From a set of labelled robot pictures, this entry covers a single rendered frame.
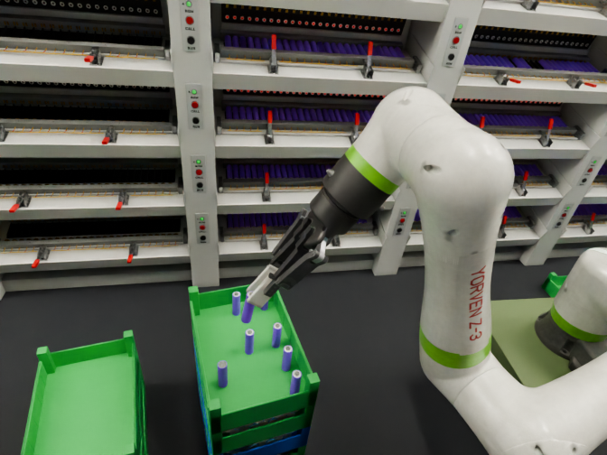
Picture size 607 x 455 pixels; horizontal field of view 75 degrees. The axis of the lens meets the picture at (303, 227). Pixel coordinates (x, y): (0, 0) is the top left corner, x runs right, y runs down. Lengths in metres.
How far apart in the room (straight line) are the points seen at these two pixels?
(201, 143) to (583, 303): 1.01
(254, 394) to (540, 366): 0.64
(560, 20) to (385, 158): 0.98
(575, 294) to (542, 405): 0.36
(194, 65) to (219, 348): 0.69
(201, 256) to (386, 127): 0.98
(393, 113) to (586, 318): 0.69
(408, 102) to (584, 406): 0.54
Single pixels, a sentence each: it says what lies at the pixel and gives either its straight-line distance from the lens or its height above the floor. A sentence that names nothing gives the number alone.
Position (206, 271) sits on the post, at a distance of 1.44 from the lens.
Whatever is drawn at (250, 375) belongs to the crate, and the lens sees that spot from 0.86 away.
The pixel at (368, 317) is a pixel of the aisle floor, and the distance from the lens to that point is 1.45.
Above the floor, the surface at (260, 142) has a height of 0.56.
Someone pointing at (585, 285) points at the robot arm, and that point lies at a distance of 1.03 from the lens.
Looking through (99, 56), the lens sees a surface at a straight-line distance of 1.15.
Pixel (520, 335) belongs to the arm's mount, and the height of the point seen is 0.32.
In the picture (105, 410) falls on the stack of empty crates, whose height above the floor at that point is 0.16.
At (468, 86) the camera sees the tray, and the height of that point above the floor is 0.75.
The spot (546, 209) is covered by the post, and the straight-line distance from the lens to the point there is 1.88.
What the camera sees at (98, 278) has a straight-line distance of 1.55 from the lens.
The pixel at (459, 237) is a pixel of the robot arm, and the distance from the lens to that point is 0.49.
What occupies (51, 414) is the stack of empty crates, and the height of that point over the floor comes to 0.16.
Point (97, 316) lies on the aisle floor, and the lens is 1.47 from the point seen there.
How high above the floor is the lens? 1.04
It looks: 35 degrees down
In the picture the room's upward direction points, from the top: 7 degrees clockwise
